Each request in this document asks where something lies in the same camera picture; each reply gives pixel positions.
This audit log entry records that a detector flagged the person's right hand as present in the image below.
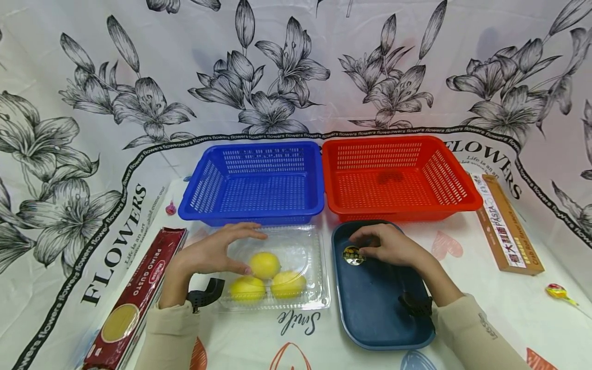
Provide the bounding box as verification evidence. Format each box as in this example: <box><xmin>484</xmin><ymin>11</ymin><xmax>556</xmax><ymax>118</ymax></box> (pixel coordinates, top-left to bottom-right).
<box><xmin>349</xmin><ymin>223</ymin><xmax>424</xmax><ymax>268</ymax></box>

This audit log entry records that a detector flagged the person's left hand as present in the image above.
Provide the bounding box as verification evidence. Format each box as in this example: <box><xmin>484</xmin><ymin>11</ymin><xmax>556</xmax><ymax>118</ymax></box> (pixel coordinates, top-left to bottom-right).
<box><xmin>177</xmin><ymin>222</ymin><xmax>269</xmax><ymax>279</ymax></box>

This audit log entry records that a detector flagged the person's left forearm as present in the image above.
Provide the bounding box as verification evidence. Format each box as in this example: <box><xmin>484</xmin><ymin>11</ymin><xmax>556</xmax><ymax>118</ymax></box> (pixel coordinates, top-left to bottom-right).
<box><xmin>134</xmin><ymin>260</ymin><xmax>210</xmax><ymax>370</ymax></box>

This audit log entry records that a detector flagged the person's right forearm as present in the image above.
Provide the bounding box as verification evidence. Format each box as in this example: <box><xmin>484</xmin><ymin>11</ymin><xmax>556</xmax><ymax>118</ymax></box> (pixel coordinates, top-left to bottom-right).
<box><xmin>414</xmin><ymin>252</ymin><xmax>533</xmax><ymax>370</ymax></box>

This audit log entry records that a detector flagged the round gold black sticker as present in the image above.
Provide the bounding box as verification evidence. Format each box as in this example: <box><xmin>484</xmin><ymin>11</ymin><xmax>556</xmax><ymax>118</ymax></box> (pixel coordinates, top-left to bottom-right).
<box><xmin>342</xmin><ymin>246</ymin><xmax>367</xmax><ymax>266</ymax></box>

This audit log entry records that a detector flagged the yellow lemon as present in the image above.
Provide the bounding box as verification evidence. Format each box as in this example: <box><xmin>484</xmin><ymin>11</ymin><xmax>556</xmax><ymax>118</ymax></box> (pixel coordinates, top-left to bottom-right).
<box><xmin>229</xmin><ymin>276</ymin><xmax>267</xmax><ymax>303</ymax></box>
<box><xmin>270</xmin><ymin>270</ymin><xmax>307</xmax><ymax>300</ymax></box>
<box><xmin>249</xmin><ymin>251</ymin><xmax>282</xmax><ymax>280</ymax></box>

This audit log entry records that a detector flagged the blue plastic mesh basket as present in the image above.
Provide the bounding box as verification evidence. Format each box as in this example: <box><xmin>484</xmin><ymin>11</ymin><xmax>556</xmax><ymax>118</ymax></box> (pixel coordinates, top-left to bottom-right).
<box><xmin>178</xmin><ymin>141</ymin><xmax>325</xmax><ymax>227</ymax></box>

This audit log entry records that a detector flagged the black wrist band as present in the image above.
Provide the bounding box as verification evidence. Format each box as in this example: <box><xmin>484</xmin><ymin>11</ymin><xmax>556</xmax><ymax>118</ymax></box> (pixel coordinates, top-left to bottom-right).
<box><xmin>187</xmin><ymin>277</ymin><xmax>226</xmax><ymax>314</ymax></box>
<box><xmin>398</xmin><ymin>292</ymin><xmax>436</xmax><ymax>320</ymax></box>

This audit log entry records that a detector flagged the dark blue rectangular tray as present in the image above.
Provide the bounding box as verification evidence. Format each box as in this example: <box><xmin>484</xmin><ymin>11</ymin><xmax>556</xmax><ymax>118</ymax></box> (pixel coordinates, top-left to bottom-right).
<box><xmin>331</xmin><ymin>220</ymin><xmax>436</xmax><ymax>351</ymax></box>

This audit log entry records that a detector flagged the clear plastic clamshell container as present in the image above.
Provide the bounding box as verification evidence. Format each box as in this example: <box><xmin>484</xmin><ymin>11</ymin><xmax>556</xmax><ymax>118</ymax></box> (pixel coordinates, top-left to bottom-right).
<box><xmin>203</xmin><ymin>225</ymin><xmax>331</xmax><ymax>312</ymax></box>

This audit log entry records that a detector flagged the red plastic mesh basket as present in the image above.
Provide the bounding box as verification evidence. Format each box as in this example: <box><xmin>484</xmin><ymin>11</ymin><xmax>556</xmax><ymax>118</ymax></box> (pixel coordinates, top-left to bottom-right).
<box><xmin>321</xmin><ymin>135</ymin><xmax>484</xmax><ymax>223</ymax></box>

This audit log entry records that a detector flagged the dark red spaghetti box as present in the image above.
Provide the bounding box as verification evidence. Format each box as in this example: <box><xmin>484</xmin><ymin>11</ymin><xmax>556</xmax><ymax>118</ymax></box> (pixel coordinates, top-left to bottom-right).
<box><xmin>82</xmin><ymin>227</ymin><xmax>189</xmax><ymax>370</ymax></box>

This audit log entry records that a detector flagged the brown pasta box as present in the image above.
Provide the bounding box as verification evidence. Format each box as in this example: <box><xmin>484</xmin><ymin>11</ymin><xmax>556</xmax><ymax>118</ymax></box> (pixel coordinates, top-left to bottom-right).
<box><xmin>471</xmin><ymin>174</ymin><xmax>545</xmax><ymax>276</ymax></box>

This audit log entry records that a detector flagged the yellow wrapped lollipop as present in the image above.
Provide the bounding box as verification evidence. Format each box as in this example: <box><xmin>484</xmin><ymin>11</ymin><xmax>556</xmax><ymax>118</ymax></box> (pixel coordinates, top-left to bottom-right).
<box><xmin>545</xmin><ymin>283</ymin><xmax>592</xmax><ymax>320</ymax></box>

